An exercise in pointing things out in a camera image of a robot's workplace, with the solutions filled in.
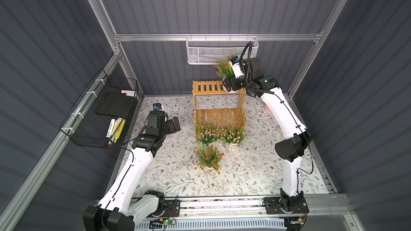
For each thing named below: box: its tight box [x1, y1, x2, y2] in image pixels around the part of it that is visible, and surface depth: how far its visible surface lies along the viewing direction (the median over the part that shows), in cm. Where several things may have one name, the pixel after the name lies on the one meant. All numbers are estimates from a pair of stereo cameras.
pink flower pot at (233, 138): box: [219, 125, 247, 154], surface depth 84 cm
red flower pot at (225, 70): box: [213, 55, 235, 81], surface depth 75 cm
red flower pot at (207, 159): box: [191, 145, 225, 175], surface depth 77 cm
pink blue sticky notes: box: [120, 89, 136, 97], surface depth 86 cm
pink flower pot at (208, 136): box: [193, 125, 222, 148], surface depth 84 cm
